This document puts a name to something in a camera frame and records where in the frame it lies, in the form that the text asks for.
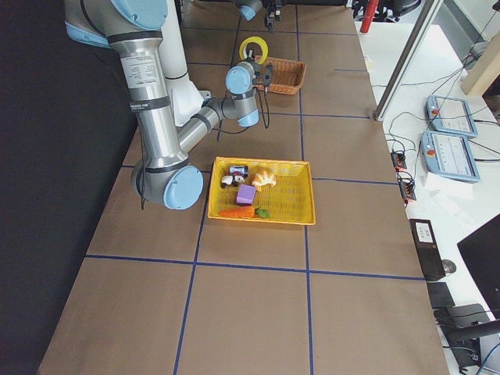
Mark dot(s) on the toy panda figure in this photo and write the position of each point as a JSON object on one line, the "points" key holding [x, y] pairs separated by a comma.
{"points": [[232, 180]]}

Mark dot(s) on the far teach pendant tablet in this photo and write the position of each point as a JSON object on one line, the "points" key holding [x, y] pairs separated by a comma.
{"points": [[451, 115]]}

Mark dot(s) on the brown wicker basket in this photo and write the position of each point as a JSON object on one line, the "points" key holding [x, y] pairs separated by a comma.
{"points": [[287, 76]]}

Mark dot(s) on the purple foam cube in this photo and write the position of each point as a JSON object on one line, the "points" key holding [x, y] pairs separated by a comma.
{"points": [[245, 194]]}

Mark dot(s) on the small printed can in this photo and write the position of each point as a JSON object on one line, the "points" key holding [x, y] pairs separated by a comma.
{"points": [[239, 171]]}

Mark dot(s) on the near teach pendant tablet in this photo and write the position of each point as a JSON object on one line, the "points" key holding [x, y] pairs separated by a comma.
{"points": [[449, 155]]}

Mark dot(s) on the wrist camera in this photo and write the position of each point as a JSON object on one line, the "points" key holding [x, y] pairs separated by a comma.
{"points": [[265, 76]]}

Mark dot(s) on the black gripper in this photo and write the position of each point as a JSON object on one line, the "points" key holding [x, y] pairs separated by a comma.
{"points": [[267, 75], [270, 16]]}

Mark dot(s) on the toy orange carrot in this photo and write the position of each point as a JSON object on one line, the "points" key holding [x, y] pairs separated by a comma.
{"points": [[245, 212]]}

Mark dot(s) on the teach pendant tablet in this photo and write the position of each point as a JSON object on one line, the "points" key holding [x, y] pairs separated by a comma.
{"points": [[449, 155], [451, 115]]}

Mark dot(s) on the aluminium frame post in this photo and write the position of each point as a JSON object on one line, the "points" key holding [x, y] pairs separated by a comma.
{"points": [[425, 19]]}

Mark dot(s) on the yellow tape roll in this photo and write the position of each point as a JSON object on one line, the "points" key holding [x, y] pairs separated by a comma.
{"points": [[254, 40]]}

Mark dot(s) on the yellow woven plastic basket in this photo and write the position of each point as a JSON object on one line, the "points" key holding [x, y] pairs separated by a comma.
{"points": [[290, 201]]}

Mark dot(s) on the black monitor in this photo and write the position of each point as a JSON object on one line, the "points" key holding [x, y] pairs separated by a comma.
{"points": [[480, 253]]}

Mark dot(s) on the toy croissant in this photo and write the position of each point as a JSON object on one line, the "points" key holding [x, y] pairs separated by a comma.
{"points": [[263, 178]]}

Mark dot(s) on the black power box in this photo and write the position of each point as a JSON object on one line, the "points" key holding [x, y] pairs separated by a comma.
{"points": [[427, 249]]}

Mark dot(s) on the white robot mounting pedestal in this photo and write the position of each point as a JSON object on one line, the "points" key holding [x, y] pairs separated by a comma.
{"points": [[186, 99]]}

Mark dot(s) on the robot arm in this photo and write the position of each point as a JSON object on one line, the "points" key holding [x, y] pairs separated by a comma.
{"points": [[172, 114], [249, 9]]}

